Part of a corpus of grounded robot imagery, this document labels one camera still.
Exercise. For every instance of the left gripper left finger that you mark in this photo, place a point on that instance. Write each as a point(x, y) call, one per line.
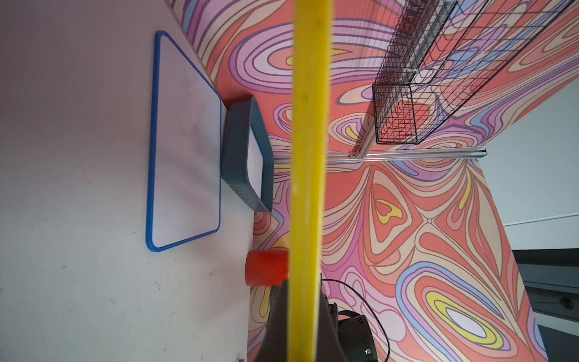
point(274, 344)

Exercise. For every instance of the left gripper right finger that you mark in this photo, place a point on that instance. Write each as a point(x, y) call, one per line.
point(329, 348)

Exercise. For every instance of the blue whiteboard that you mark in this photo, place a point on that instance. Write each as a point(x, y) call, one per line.
point(184, 180)
point(254, 164)

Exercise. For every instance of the yellow framed whiteboard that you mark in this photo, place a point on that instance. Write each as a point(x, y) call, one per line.
point(312, 26)

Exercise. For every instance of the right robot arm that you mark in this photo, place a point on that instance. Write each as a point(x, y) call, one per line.
point(353, 330)

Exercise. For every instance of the teal plastic storage box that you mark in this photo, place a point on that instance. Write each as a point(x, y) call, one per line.
point(240, 118)

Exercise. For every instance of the red plastic cup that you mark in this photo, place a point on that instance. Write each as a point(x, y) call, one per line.
point(266, 268)

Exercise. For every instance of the back black wire basket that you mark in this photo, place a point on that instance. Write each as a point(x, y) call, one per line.
point(442, 53)

